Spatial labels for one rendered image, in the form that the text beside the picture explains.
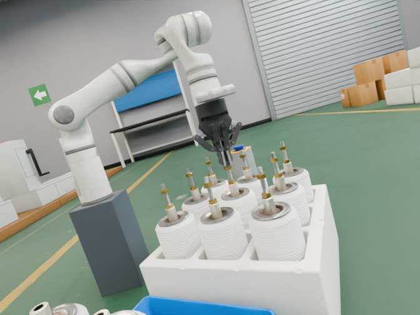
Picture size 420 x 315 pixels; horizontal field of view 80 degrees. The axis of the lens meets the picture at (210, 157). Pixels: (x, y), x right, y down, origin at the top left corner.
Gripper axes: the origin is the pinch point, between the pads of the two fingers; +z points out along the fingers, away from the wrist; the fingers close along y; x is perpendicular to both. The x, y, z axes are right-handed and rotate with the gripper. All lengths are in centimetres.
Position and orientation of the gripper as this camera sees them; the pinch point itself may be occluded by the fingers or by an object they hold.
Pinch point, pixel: (225, 157)
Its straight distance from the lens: 62.9
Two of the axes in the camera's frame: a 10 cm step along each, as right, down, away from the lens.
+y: -9.2, 3.1, -2.4
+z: 2.8, 9.5, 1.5
